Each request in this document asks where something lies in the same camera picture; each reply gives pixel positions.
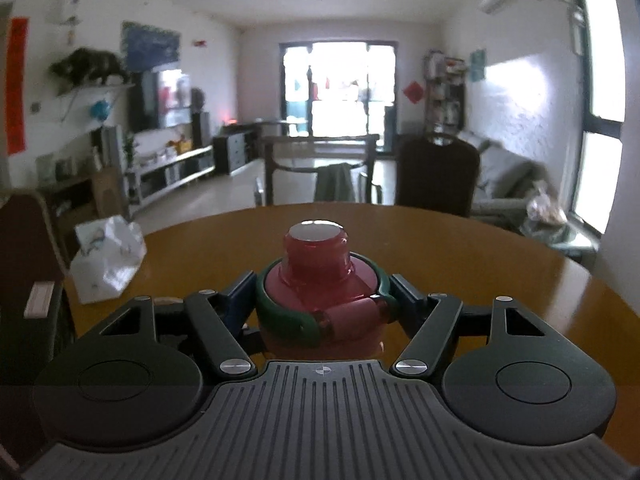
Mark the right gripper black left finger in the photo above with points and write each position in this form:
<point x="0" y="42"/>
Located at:
<point x="148" y="370"/>

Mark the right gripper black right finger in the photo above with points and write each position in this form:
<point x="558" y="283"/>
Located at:
<point x="501" y="369"/>

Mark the pink green bottle cap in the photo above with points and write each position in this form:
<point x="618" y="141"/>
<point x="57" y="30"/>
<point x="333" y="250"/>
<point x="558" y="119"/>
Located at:
<point x="320" y="300"/>

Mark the plastic bag on side table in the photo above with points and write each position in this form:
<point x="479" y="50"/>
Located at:
<point x="544" y="208"/>

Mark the white tv console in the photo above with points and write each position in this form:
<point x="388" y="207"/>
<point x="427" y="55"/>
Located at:
<point x="149" y="183"/>

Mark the grey sofa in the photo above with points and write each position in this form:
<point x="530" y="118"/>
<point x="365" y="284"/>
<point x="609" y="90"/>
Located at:
<point x="505" y="184"/>

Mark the dark brown dining chair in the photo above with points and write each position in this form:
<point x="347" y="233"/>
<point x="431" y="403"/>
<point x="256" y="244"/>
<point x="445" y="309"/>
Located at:
<point x="437" y="172"/>

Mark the dark drawer cabinet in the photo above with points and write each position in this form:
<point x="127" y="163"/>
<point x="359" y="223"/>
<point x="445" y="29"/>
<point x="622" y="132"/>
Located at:
<point x="234" y="148"/>

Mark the wooden armchair with cloth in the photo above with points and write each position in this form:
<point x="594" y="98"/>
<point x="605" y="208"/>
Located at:
<point x="338" y="168"/>

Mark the blue globe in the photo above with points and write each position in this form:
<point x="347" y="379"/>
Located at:
<point x="101" y="110"/>

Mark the flat screen television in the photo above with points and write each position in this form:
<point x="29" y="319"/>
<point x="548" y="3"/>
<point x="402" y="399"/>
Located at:
<point x="158" y="100"/>

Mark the red diamond door decoration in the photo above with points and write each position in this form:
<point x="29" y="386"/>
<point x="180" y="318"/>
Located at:
<point x="414" y="92"/>

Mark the black bookshelf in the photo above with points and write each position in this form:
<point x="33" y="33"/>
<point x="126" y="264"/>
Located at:
<point x="445" y="80"/>

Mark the cat figure on shelf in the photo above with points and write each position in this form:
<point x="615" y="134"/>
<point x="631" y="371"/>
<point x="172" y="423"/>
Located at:
<point x="85" y="64"/>

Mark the small teal wall picture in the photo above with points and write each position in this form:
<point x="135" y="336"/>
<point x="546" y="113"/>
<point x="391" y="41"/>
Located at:
<point x="477" y="66"/>

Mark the dark blue wall painting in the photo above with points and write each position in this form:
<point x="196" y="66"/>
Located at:
<point x="145" y="46"/>

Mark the red wall scroll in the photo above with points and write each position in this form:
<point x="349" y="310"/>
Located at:
<point x="14" y="86"/>

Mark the white wall air conditioner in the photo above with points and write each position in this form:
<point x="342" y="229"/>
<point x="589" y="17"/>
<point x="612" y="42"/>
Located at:
<point x="492" y="7"/>

